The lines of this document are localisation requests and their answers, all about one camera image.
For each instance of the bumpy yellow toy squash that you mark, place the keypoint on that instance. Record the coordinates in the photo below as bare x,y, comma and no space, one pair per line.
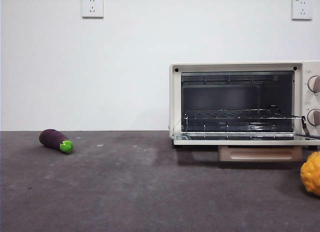
311,175

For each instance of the cream Toshiba toaster oven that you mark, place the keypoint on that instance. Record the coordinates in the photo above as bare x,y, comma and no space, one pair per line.
175,104

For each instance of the large round oven knob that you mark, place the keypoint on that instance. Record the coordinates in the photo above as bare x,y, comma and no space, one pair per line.
313,84
313,117

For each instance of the white wall socket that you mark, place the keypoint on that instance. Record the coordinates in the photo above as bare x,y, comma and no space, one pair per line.
93,7
302,9

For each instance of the purple toy eggplant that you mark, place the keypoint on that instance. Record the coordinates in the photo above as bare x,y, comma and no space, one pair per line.
51,139

